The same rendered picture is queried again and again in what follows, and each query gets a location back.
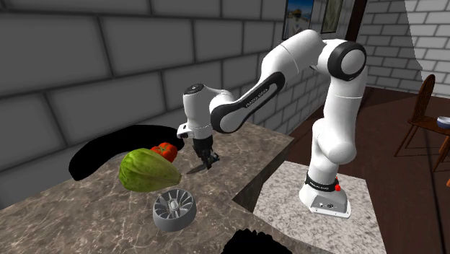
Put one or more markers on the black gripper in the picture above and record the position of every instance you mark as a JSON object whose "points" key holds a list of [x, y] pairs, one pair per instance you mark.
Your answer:
{"points": [[203, 145]]}

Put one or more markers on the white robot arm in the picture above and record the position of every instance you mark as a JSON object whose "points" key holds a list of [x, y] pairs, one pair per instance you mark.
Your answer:
{"points": [[335, 116]]}

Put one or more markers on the red tomato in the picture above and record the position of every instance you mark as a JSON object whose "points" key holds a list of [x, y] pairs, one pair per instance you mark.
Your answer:
{"points": [[168, 150]]}

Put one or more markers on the grey round apple slicer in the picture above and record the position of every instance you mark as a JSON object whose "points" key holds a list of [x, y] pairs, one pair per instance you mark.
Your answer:
{"points": [[174, 211]]}

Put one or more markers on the green lettuce head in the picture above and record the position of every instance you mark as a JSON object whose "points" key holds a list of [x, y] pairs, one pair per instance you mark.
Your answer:
{"points": [[147, 172]]}

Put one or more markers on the grey marbled robot stand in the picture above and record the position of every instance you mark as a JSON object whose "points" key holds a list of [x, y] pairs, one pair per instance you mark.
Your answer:
{"points": [[298, 228]]}

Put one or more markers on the brown wooden chair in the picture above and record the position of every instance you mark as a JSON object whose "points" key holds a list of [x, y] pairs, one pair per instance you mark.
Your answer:
{"points": [[423, 102]]}

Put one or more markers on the brown wooden table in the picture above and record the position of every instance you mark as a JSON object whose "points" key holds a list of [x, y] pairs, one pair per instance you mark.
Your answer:
{"points": [[443, 132]]}

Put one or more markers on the blue framed wall picture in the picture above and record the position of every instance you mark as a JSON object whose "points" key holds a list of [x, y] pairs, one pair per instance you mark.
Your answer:
{"points": [[298, 16]]}

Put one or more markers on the dark framed wall picture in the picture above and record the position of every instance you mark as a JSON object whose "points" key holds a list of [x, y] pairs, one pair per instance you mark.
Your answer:
{"points": [[331, 14]]}

